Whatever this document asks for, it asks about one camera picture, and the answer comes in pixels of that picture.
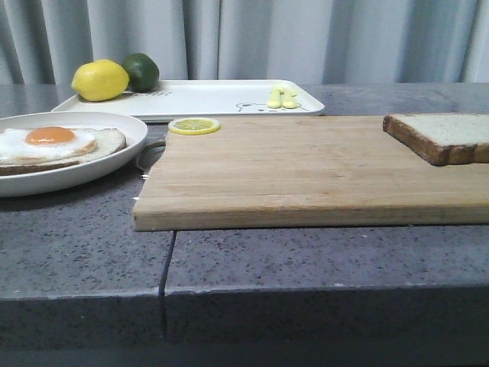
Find white bread slice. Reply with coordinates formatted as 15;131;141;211
383;113;488;166

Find white round plate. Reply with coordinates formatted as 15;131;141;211
1;112;148;197

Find white rectangular tray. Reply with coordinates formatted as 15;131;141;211
53;80;325;122

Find wooden cutting board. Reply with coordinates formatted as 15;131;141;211
133;116;488;231

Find lemon slice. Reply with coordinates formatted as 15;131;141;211
168;117;221;135

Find pale yellow utensil left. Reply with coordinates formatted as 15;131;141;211
267;85;282;109

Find pale yellow utensil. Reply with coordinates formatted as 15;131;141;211
279;86;298;109
267;85;282;109

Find pale yellow utensil right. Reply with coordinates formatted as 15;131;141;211
279;86;298;109

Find green lime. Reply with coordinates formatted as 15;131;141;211
121;53;160;93

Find yellow lemon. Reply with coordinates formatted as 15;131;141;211
71;60;129;102

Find grey curtain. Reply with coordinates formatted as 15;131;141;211
1;1;488;84

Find metal cutting board handle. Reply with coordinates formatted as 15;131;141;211
134;135;166;180

